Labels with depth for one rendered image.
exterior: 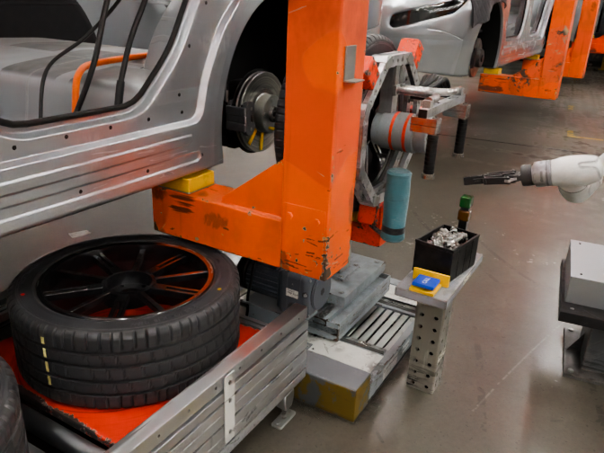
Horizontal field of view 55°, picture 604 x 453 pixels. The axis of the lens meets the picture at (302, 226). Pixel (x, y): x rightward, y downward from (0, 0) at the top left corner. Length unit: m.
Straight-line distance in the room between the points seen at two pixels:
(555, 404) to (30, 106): 2.13
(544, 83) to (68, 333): 4.78
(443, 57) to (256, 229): 3.17
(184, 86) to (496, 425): 1.49
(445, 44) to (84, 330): 3.70
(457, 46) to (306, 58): 3.25
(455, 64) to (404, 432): 3.33
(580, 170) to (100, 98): 1.58
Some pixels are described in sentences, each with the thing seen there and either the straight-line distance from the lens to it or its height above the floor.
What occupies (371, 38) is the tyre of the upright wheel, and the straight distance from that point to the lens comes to 2.14.
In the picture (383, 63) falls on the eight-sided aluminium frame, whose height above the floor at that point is 1.10.
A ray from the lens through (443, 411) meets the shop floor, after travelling 2.15.
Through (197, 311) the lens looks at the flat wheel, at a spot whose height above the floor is 0.50.
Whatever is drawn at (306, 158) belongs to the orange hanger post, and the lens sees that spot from 1.63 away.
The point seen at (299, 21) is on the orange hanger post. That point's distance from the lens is 1.59.
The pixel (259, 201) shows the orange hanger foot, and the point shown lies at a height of 0.71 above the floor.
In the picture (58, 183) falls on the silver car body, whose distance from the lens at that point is 1.58.
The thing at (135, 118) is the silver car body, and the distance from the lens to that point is 1.75.
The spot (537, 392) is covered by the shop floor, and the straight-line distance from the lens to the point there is 2.35.
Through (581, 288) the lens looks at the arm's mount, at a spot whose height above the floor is 0.36.
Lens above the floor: 1.31
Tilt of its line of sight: 22 degrees down
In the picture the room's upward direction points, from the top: 3 degrees clockwise
